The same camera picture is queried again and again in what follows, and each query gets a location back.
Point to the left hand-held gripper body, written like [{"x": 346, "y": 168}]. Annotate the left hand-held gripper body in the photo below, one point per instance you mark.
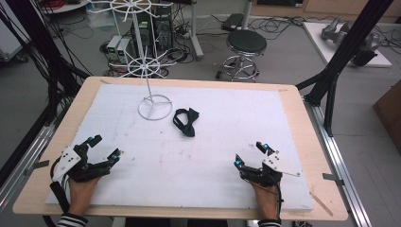
[{"x": 78, "y": 168}]

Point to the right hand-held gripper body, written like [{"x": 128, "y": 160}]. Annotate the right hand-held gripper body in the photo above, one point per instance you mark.
[{"x": 272, "y": 168}]

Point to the black bow tie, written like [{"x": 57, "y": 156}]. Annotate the black bow tie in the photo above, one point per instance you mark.
[{"x": 186, "y": 122}]

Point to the person's left hand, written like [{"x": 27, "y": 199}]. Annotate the person's left hand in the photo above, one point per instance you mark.
[{"x": 81, "y": 195}]

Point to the person's right hand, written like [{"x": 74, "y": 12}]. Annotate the person's right hand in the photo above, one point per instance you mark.
[{"x": 266, "y": 200}]

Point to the white foam mat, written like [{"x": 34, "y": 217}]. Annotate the white foam mat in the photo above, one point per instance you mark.
[{"x": 195, "y": 164}]

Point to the wooden table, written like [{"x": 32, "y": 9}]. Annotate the wooden table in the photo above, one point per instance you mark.
[{"x": 318, "y": 138}]

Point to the thin wooden stick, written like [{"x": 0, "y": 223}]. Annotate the thin wooden stick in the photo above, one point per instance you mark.
[{"x": 321, "y": 204}]

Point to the small white device box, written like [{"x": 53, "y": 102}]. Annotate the small white device box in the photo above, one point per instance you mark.
[
  {"x": 123, "y": 48},
  {"x": 113, "y": 45}
]

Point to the black round stool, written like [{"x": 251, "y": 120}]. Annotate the black round stool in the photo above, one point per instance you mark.
[{"x": 246, "y": 42}]

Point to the white floor board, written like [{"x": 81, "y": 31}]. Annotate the white floor board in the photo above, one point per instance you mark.
[{"x": 318, "y": 41}]

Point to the black computer tower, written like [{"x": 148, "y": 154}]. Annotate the black computer tower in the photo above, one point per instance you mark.
[{"x": 154, "y": 31}]

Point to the brown wooden cabinet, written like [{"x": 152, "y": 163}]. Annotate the brown wooden cabinet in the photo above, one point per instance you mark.
[{"x": 389, "y": 116}]

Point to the flat black box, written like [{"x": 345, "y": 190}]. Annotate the flat black box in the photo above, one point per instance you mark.
[{"x": 232, "y": 22}]

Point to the grey metal pole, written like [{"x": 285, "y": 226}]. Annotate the grey metal pole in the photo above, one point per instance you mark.
[{"x": 247, "y": 14}]

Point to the grey table leg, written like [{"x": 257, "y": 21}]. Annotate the grey table leg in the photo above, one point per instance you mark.
[{"x": 196, "y": 31}]

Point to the grey metal bracket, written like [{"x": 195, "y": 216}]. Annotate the grey metal bracket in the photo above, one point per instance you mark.
[
  {"x": 333, "y": 179},
  {"x": 36, "y": 167}
]

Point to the aluminium rail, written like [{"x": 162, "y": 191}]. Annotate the aluminium rail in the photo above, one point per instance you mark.
[
  {"x": 22, "y": 164},
  {"x": 340, "y": 170}
]

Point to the black metal frame stand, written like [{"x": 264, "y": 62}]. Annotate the black metal frame stand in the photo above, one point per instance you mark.
[
  {"x": 38, "y": 47},
  {"x": 346, "y": 50}
]

